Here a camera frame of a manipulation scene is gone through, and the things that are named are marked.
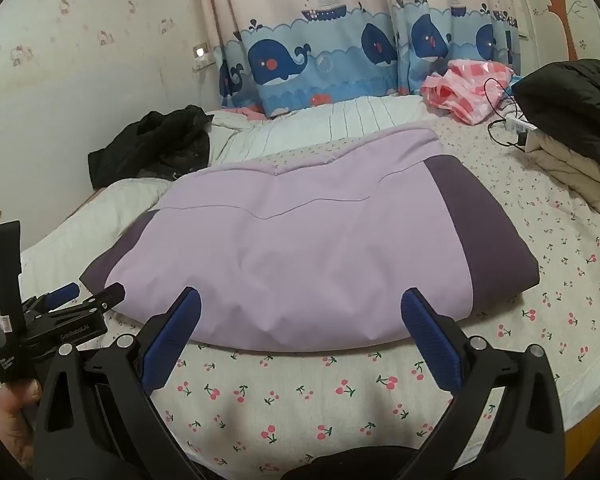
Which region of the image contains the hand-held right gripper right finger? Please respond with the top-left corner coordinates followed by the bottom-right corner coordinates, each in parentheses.
top-left (400, 287), bottom-right (566, 480)

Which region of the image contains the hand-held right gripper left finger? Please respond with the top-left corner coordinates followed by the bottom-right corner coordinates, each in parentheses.
top-left (34, 287), bottom-right (202, 480)

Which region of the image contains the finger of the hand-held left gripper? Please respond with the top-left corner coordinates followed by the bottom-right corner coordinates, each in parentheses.
top-left (50, 283), bottom-right (126, 322)
top-left (27, 282), bottom-right (81, 312)

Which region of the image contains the purple two-tone garment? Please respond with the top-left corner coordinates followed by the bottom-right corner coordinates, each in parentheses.
top-left (79, 125), bottom-right (540, 353)

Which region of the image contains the person's left hand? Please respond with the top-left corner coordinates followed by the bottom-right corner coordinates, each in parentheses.
top-left (0, 379), bottom-right (43, 463)

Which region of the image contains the white quilt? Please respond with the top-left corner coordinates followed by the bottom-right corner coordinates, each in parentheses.
top-left (20, 177), bottom-right (173, 291)

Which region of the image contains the cherry print bed sheet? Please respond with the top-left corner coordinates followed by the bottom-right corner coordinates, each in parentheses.
top-left (20, 105), bottom-right (600, 476)

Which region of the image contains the cream padded jacket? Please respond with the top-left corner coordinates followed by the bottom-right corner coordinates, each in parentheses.
top-left (524, 130), bottom-right (600, 221)

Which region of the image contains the white power strip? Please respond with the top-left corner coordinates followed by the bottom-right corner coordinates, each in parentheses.
top-left (502, 116), bottom-right (538, 134)

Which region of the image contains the white striped blanket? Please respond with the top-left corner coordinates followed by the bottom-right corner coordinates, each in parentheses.
top-left (207, 95), bottom-right (433, 166)

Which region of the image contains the pink checked cloth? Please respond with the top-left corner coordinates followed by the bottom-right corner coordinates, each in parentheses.
top-left (419, 58), bottom-right (516, 126)

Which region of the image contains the black down jacket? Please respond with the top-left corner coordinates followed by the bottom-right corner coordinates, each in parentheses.
top-left (511, 58), bottom-right (600, 171)

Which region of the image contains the whale print curtain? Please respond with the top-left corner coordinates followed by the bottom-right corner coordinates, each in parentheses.
top-left (190, 0), bottom-right (523, 120)

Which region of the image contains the black cable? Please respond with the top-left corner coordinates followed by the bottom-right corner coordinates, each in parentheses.
top-left (482, 76), bottom-right (528, 153)

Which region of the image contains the white wall socket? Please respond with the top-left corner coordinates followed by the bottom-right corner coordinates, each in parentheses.
top-left (191, 40), bottom-right (213, 68)

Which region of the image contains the tree wall sticker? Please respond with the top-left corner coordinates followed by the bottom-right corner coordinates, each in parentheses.
top-left (527, 0), bottom-right (588, 63)

